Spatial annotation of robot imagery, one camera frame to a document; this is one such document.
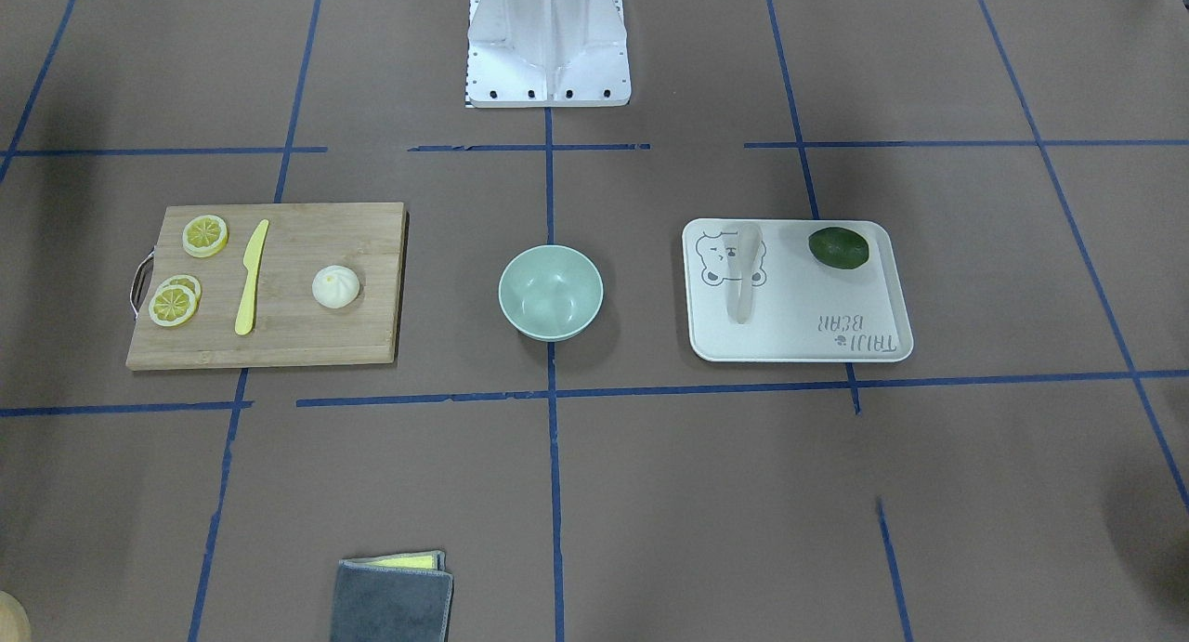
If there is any white ceramic spoon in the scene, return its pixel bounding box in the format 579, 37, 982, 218
726, 222, 762, 325

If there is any white steamed bun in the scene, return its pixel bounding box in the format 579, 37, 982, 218
312, 265, 361, 310

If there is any light green bowl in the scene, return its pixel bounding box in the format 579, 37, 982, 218
498, 244, 606, 344

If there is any cream bear tray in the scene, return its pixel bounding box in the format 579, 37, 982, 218
681, 218, 916, 363

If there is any dark green avocado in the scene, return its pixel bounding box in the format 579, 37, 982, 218
807, 227, 870, 270

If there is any yellow sponge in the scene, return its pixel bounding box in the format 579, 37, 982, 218
357, 552, 442, 569

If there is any bamboo cutting board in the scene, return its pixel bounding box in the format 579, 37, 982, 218
126, 203, 407, 371

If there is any yellow plastic knife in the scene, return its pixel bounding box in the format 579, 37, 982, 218
234, 219, 270, 336

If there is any grey folded cloth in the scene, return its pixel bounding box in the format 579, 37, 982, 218
331, 550, 453, 641

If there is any lemon slice upper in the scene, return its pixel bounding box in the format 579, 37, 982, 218
181, 214, 229, 258

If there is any lemon slice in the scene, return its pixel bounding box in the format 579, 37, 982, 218
157, 273, 203, 300
149, 283, 199, 328
181, 214, 229, 258

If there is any lemon slice lower back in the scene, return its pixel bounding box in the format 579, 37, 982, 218
157, 273, 203, 300

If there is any lemon slice lower front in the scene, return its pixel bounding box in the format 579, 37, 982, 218
149, 283, 199, 328

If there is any wooden stand base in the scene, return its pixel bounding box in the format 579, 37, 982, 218
0, 592, 33, 642

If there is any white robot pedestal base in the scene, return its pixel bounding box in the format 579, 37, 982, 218
464, 0, 633, 109

